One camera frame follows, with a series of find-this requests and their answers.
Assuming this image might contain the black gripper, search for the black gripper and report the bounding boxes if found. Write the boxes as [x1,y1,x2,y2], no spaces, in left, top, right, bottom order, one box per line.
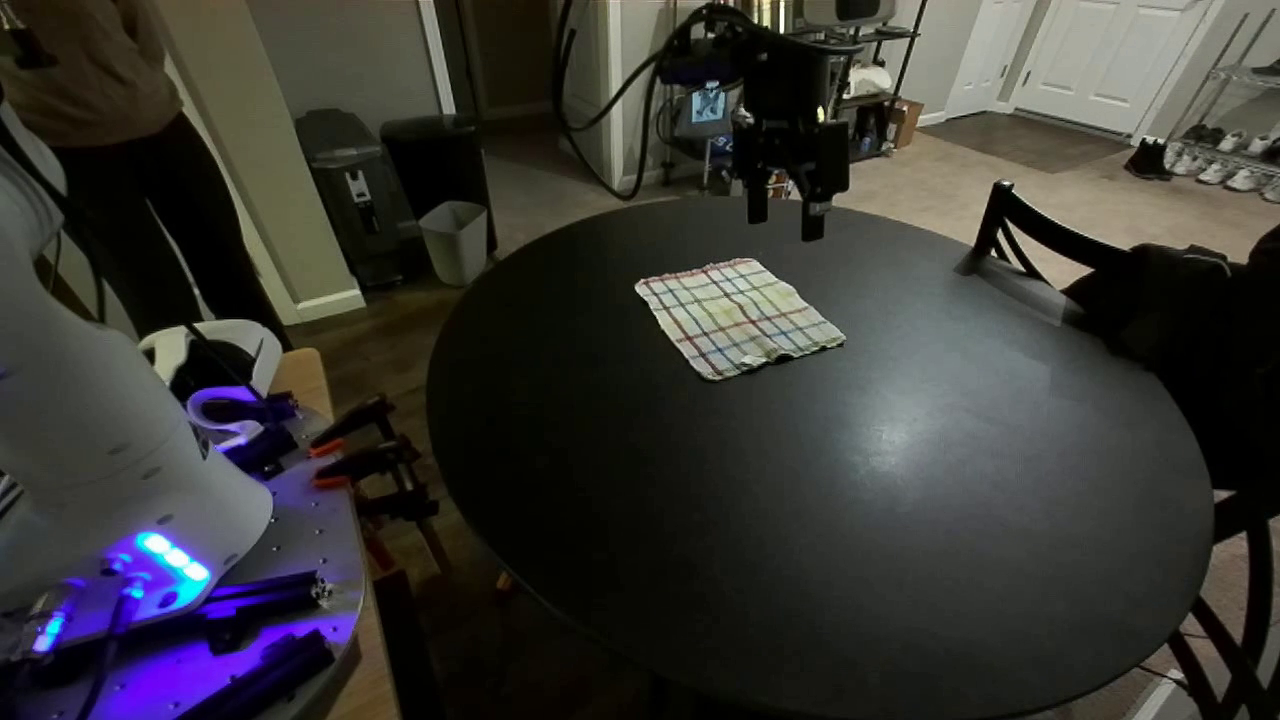
[729,117,857,249]

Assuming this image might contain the plaid checkered dish cloth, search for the plaid checkered dish cloth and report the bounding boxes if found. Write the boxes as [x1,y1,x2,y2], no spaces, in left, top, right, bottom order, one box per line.
[631,251,854,386]

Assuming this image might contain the blue white printed sign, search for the blue white printed sign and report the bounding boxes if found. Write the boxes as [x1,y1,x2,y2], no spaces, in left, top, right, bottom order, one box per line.
[684,75,745,130]

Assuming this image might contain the small cardboard box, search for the small cardboard box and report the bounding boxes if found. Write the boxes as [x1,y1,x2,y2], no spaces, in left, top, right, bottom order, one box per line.
[885,91,928,153]

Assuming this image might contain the black metal shelf rack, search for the black metal shelf rack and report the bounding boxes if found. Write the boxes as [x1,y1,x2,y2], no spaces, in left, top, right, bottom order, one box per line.
[823,0,936,182]

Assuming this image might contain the black wooden chair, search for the black wooden chair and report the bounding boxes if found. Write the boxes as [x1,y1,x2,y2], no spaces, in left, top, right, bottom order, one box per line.
[957,175,1154,323]
[1158,485,1280,720]

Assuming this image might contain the brown door mat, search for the brown door mat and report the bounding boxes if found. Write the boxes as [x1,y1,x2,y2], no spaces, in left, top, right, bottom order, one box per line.
[923,107,1131,175]

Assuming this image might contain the white narrow door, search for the white narrow door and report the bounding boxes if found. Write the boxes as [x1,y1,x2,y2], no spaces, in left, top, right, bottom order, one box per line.
[950,0,1039,118]

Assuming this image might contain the round black table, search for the round black table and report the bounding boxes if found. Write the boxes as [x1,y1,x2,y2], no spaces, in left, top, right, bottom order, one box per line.
[424,192,1215,720]

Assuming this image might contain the small white waste basket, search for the small white waste basket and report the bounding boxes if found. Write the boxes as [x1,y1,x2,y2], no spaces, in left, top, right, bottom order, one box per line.
[417,196,492,287]

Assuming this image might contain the black open bin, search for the black open bin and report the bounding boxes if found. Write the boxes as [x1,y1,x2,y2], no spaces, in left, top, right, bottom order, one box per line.
[375,113,501,259]

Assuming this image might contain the white panelled door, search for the white panelled door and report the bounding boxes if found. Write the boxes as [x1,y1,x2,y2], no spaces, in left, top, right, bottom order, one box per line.
[1007,0,1221,139]

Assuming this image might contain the black boots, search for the black boots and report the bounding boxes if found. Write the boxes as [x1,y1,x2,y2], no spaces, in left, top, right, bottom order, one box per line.
[1119,130,1180,182]

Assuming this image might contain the metal shoe rack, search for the metal shoe rack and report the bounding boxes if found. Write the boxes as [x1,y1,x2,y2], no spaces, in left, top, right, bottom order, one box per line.
[1161,7,1280,207]

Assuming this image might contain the black orange bar clamp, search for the black orange bar clamp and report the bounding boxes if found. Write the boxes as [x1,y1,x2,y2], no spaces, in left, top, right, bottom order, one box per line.
[308,393,401,464]
[348,485,448,536]
[308,434,424,497]

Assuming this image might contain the wooden robot stand top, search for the wooden robot stand top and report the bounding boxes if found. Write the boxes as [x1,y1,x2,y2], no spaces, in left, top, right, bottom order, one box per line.
[269,345,406,720]

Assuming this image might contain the grey perforated mounting plate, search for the grey perforated mounting plate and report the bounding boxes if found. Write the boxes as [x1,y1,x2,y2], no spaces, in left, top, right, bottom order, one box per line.
[0,456,370,720]

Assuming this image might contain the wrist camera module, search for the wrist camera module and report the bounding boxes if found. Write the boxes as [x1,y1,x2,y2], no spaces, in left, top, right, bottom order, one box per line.
[738,37,841,126]

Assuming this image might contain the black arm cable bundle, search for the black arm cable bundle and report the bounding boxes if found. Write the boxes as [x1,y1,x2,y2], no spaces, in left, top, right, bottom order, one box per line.
[547,0,754,207]

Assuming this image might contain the white headset black strap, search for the white headset black strap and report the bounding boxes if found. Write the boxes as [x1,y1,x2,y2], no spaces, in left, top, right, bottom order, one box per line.
[138,316,290,404]

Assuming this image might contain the white ring controller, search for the white ring controller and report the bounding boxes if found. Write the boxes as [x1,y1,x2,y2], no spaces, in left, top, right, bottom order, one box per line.
[185,381,308,479]

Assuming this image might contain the black metal bracket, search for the black metal bracket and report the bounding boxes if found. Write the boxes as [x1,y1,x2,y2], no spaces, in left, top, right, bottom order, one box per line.
[197,566,341,656]
[175,627,341,720]

